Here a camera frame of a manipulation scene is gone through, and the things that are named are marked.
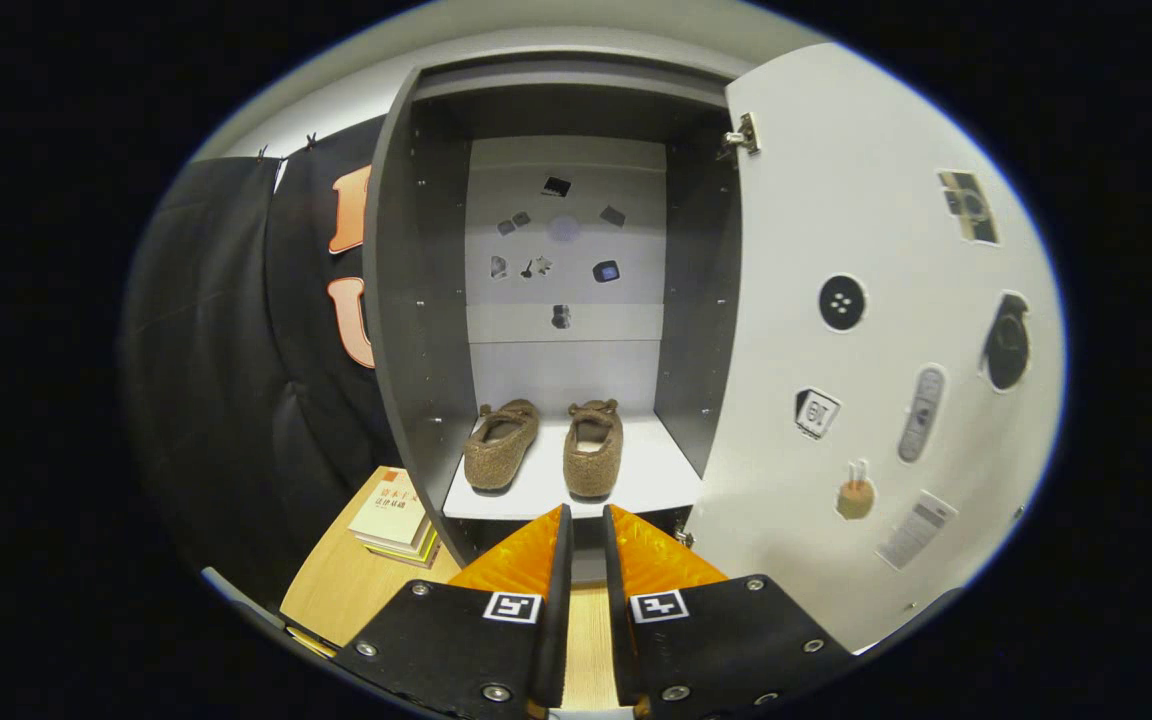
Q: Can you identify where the yellow and white object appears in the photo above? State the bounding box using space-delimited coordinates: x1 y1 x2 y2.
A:
286 625 337 659

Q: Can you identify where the grey flat object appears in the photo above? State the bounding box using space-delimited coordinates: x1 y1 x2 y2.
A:
201 566 287 631

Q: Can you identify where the white shoe cabinet door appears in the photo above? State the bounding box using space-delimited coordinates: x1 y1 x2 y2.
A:
681 42 1067 656

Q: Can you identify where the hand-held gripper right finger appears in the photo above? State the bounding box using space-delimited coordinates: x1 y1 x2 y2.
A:
603 503 855 719

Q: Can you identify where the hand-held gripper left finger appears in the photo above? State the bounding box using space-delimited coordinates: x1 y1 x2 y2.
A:
334 503 574 719

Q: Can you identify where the black backdrop cloth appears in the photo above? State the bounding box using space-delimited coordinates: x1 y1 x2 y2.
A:
121 115 407 591

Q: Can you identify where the dark grey shoe cabinet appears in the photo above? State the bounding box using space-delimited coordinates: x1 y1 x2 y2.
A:
363 52 749 586

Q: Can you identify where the brown fuzzy shoe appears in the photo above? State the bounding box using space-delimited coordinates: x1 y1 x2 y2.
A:
563 399 625 499
463 399 541 491

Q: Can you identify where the stack of books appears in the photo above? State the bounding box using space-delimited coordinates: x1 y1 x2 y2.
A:
348 468 440 569

